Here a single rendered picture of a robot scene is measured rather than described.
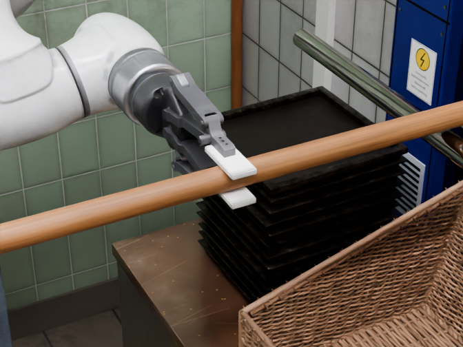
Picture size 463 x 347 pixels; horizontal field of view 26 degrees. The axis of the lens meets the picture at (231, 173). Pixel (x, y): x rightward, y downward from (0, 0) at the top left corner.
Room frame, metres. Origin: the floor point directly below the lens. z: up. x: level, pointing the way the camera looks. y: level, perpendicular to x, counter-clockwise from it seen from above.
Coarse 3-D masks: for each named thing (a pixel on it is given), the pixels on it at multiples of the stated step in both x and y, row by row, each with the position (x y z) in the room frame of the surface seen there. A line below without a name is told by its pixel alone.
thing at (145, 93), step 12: (144, 84) 1.11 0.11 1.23; (156, 84) 1.10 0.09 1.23; (168, 84) 1.10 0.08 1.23; (144, 96) 1.09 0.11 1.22; (156, 96) 1.09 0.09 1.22; (168, 96) 1.07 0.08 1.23; (132, 108) 1.11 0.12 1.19; (144, 108) 1.08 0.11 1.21; (156, 108) 1.09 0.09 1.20; (180, 108) 1.05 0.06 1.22; (144, 120) 1.08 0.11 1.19; (156, 120) 1.09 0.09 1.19; (156, 132) 1.10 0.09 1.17; (180, 132) 1.05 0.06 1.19; (168, 144) 1.08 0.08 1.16
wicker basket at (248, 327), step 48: (384, 240) 1.40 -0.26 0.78; (432, 240) 1.45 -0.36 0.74; (288, 288) 1.31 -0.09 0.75; (336, 288) 1.35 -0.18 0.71; (384, 288) 1.41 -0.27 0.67; (432, 288) 1.45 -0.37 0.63; (240, 336) 1.26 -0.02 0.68; (288, 336) 1.31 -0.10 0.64; (336, 336) 1.36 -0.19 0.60; (384, 336) 1.37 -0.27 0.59; (432, 336) 1.37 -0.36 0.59
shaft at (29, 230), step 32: (384, 128) 1.03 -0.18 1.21; (416, 128) 1.04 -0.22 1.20; (448, 128) 1.07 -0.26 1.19; (256, 160) 0.96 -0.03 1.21; (288, 160) 0.97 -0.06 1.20; (320, 160) 0.98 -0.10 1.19; (128, 192) 0.89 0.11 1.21; (160, 192) 0.90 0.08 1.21; (192, 192) 0.91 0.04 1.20; (0, 224) 0.83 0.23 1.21; (32, 224) 0.83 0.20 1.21; (64, 224) 0.84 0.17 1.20; (96, 224) 0.86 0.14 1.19
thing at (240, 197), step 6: (228, 192) 0.94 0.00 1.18; (234, 192) 0.94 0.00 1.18; (240, 192) 0.94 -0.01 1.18; (246, 192) 0.94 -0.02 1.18; (228, 198) 0.92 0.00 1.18; (234, 198) 0.92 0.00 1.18; (240, 198) 0.92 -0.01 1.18; (246, 198) 0.93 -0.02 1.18; (252, 198) 0.93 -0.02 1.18; (228, 204) 0.92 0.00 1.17; (234, 204) 0.91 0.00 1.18; (240, 204) 0.92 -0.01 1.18; (246, 204) 0.92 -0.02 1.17
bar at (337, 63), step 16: (304, 32) 1.38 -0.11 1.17; (304, 48) 1.36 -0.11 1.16; (320, 48) 1.33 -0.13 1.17; (336, 64) 1.29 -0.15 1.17; (352, 64) 1.27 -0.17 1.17; (352, 80) 1.25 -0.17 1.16; (368, 80) 1.23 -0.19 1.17; (368, 96) 1.21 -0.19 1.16; (384, 96) 1.18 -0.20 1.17; (400, 96) 1.18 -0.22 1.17; (400, 112) 1.15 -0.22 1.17; (416, 112) 1.13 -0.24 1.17; (432, 144) 1.08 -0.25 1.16; (448, 144) 1.06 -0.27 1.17
